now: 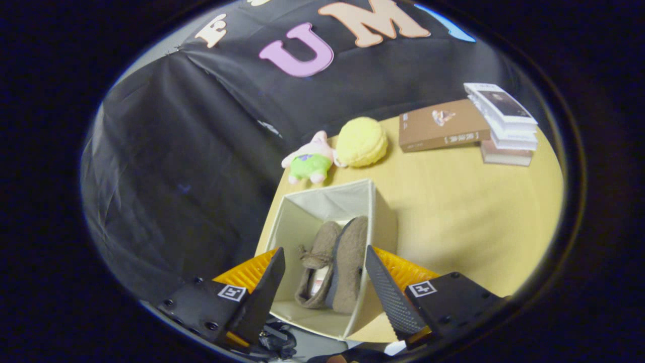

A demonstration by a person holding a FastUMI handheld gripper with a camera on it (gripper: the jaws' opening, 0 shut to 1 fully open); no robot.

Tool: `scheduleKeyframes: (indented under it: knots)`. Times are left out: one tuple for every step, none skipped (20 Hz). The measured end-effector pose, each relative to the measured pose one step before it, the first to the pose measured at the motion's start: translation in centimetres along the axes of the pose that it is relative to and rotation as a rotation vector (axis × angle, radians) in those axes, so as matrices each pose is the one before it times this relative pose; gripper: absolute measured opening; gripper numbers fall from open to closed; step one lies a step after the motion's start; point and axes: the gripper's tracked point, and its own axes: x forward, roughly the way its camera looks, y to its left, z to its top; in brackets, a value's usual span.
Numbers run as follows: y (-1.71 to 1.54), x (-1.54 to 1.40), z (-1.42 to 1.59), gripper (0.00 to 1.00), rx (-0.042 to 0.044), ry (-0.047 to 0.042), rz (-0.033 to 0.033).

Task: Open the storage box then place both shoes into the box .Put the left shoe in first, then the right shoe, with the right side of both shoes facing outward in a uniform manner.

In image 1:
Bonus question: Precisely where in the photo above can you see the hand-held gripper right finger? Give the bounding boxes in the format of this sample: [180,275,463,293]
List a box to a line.
[365,246,506,352]

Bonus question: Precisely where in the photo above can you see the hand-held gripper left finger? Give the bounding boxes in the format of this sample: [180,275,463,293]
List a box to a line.
[156,247,286,351]

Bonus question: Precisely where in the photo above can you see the brown felt shoe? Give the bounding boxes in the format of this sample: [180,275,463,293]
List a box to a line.
[325,216,369,314]
[295,221,343,309]

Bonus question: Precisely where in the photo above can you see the beige fabric storage box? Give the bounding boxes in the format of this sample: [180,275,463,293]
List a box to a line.
[254,179,399,341]

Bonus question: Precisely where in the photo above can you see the pink and green plush toy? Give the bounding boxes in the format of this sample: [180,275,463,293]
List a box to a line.
[281,131,337,185]

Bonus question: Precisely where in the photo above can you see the black backdrop cloth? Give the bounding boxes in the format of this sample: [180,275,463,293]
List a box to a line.
[81,0,535,303]

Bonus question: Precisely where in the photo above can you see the yellow round plush cushion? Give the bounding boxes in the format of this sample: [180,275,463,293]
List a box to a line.
[336,117,389,168]

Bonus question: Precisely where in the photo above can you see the brown cover book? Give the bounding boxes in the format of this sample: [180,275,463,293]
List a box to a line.
[399,99,492,153]

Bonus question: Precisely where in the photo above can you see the mauve book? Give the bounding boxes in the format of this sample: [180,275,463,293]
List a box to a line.
[480,140,533,167]

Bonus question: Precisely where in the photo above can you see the white book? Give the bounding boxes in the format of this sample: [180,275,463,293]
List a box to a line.
[486,124,538,151]
[469,96,538,139]

